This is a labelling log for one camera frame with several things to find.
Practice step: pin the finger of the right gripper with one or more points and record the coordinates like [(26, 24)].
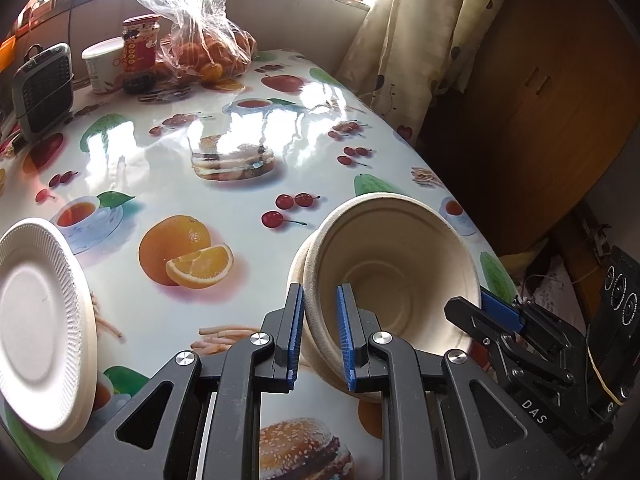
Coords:
[(482, 328), (539, 328)]

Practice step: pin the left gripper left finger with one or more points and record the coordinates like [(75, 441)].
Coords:
[(199, 417)]

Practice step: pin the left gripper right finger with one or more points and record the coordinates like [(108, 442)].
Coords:
[(443, 416)]

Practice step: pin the beige paper bowl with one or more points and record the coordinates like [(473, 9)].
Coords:
[(318, 350), (403, 261)]

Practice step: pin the white paper plate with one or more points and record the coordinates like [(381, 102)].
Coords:
[(49, 354)]

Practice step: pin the brown wooden cabinet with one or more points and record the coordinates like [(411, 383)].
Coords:
[(552, 100)]

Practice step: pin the fruit print tablecloth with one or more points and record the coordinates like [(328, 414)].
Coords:
[(185, 211)]

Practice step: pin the beige curtain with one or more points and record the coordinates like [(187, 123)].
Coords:
[(406, 52)]

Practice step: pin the grey portable heater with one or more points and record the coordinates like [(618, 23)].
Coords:
[(42, 89)]

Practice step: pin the white round tub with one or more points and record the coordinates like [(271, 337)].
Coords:
[(104, 65)]

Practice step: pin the plastic bag of oranges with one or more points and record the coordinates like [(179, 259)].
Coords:
[(203, 44)]

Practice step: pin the red label sauce jar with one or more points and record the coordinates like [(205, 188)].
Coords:
[(140, 35)]

